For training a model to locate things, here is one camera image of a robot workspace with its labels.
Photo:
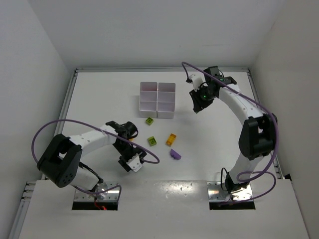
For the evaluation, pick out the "white six-compartment container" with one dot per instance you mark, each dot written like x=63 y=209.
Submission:
x=157 y=100

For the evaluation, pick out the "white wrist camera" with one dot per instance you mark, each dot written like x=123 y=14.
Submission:
x=134 y=163
x=196 y=80

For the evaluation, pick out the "lime green square lego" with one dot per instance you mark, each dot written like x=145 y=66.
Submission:
x=152 y=141
x=149 y=121

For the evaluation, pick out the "yellow lego brick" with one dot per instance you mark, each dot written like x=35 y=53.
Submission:
x=171 y=139

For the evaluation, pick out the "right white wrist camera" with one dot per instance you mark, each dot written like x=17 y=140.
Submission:
x=196 y=80

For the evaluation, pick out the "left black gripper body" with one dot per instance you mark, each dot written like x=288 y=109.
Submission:
x=125 y=162

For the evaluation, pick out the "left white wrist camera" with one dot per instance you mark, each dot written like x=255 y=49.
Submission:
x=134 y=163

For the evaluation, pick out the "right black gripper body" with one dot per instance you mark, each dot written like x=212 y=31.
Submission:
x=198 y=103

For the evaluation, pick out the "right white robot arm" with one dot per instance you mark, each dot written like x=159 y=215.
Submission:
x=258 y=134

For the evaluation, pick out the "metal base plate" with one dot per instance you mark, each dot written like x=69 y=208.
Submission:
x=107 y=192
x=217 y=195

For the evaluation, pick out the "purple arch lego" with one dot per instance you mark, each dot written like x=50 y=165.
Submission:
x=175 y=155

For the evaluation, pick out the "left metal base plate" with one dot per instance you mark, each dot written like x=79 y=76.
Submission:
x=107 y=192

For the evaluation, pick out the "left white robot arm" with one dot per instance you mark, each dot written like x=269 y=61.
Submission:
x=61 y=161

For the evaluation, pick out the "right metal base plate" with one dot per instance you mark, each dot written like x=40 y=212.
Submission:
x=217 y=195

